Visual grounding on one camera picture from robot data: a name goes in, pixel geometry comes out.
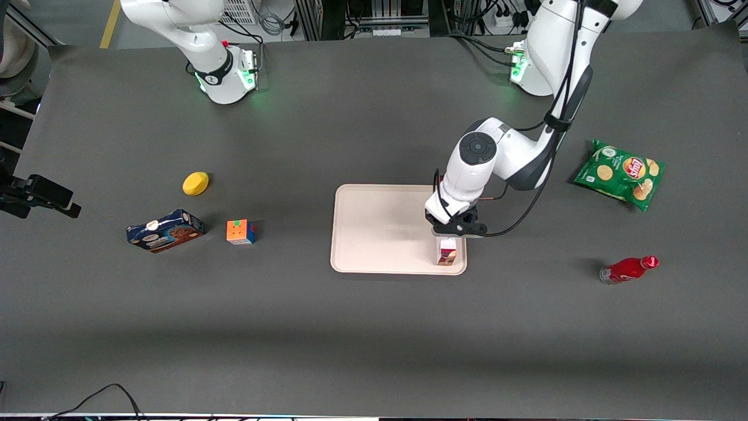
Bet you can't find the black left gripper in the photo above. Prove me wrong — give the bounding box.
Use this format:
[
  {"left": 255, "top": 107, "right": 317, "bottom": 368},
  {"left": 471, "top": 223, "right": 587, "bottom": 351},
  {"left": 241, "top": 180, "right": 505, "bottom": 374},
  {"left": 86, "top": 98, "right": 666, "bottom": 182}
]
[{"left": 428, "top": 209, "right": 488, "bottom": 238}]

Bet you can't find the red soda bottle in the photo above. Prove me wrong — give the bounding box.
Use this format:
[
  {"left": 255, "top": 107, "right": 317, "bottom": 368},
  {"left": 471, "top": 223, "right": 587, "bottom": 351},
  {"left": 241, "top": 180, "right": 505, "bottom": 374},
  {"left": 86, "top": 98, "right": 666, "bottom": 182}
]
[{"left": 600, "top": 255, "right": 660, "bottom": 286}]

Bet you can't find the beige plastic tray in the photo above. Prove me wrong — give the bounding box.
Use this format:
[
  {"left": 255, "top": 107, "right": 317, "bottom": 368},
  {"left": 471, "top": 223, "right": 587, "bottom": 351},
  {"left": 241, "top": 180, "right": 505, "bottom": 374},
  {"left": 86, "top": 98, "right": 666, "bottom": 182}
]
[{"left": 330, "top": 184, "right": 468, "bottom": 276}]

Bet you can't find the black base cable bundle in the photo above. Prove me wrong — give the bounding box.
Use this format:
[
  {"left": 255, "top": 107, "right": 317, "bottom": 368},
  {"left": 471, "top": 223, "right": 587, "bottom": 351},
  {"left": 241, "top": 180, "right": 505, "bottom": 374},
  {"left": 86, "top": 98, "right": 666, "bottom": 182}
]
[{"left": 445, "top": 30, "right": 528, "bottom": 70}]

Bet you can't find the black base power cable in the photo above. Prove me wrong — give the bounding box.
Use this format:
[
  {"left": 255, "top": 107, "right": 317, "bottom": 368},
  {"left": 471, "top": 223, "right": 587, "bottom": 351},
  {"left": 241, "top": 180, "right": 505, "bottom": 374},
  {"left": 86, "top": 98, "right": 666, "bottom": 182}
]
[{"left": 219, "top": 20, "right": 267, "bottom": 89}]

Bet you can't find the green chips bag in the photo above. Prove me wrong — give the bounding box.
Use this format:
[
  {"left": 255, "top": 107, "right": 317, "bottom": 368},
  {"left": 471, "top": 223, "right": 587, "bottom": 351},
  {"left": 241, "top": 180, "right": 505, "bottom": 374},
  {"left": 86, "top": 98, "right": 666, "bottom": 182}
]
[{"left": 572, "top": 139, "right": 667, "bottom": 213}]

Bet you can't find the black cable loop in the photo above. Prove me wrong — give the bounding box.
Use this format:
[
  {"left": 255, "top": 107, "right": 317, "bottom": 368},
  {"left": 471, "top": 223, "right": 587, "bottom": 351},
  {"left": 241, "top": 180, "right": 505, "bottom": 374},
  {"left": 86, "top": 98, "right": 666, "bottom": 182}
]
[{"left": 42, "top": 383, "right": 148, "bottom": 421}]

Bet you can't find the beige chair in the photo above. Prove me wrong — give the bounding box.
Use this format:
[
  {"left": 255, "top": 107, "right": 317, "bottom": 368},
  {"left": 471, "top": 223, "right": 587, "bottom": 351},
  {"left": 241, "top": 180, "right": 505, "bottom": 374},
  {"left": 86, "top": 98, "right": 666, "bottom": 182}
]
[{"left": 0, "top": 0, "right": 39, "bottom": 80}]

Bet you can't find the yellow round sponge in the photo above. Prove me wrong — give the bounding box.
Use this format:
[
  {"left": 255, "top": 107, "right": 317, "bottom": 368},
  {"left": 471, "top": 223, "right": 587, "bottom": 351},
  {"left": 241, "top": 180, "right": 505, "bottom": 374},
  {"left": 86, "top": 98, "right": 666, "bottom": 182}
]
[{"left": 182, "top": 171, "right": 210, "bottom": 197}]

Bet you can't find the blue cookie box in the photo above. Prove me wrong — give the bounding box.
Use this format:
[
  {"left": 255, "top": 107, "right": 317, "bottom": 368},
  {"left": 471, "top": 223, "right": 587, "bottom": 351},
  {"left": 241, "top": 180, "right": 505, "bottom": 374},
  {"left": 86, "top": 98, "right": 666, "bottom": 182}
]
[{"left": 126, "top": 209, "right": 206, "bottom": 254}]

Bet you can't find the aluminium equipment rack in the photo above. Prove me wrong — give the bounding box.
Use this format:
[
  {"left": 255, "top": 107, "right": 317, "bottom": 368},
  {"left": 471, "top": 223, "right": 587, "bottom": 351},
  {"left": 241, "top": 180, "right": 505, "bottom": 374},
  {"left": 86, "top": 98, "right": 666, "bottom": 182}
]
[{"left": 294, "top": 0, "right": 431, "bottom": 42}]

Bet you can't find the colourful puzzle cube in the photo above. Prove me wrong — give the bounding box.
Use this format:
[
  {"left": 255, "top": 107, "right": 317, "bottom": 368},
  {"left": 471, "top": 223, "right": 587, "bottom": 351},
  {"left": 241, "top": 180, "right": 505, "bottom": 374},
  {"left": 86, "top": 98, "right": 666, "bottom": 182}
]
[{"left": 226, "top": 218, "right": 257, "bottom": 246}]

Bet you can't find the red tartan cookie box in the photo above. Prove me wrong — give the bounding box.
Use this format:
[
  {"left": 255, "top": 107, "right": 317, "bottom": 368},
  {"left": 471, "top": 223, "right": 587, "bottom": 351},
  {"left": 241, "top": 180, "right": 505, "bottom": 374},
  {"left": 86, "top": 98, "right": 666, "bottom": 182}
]
[{"left": 437, "top": 236, "right": 459, "bottom": 267}]

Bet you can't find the white power strip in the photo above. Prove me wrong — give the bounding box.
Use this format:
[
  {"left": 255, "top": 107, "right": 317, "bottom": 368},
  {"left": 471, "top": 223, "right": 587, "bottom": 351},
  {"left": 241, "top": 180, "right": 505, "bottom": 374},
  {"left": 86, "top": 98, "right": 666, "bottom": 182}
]
[{"left": 490, "top": 11, "right": 534, "bottom": 31}]

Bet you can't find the white mesh basket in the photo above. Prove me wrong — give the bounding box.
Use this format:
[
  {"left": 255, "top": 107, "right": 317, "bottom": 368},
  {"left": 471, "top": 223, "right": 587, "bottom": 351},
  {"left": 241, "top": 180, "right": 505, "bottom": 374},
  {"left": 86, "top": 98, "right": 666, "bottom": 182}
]
[{"left": 219, "top": 0, "right": 259, "bottom": 26}]

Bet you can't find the grey coiled cable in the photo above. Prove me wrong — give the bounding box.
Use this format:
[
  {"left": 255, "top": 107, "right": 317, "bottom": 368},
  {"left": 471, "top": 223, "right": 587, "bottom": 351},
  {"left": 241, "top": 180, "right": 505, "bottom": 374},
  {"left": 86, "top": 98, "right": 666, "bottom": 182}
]
[{"left": 257, "top": 0, "right": 288, "bottom": 37}]

